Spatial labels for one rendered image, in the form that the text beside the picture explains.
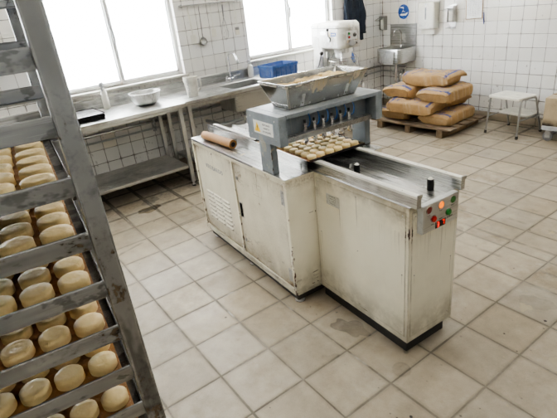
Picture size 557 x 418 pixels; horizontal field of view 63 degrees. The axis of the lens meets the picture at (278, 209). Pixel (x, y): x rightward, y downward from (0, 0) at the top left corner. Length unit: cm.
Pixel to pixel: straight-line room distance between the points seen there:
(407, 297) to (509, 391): 60
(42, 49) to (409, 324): 206
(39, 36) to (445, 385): 216
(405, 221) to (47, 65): 168
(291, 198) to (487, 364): 128
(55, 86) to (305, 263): 219
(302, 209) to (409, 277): 71
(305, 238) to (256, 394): 88
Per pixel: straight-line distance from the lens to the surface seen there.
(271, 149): 244
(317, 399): 231
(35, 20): 66
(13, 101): 112
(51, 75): 67
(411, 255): 216
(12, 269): 76
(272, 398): 234
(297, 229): 256
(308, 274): 275
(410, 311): 234
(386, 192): 212
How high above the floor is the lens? 172
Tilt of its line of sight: 25 degrees down
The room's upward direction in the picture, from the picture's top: 7 degrees counter-clockwise
